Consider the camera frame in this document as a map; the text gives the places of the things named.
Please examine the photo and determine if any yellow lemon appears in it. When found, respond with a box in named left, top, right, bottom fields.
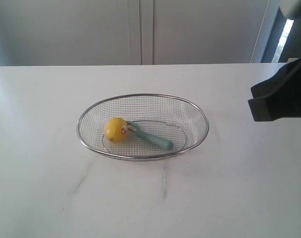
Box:
left=104, top=118, right=128, bottom=143

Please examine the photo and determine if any teal handled vegetable peeler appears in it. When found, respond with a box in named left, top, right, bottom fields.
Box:
left=126, top=121, right=174, bottom=151

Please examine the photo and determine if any metal wire mesh basket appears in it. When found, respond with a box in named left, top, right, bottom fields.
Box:
left=77, top=93, right=209, bottom=162

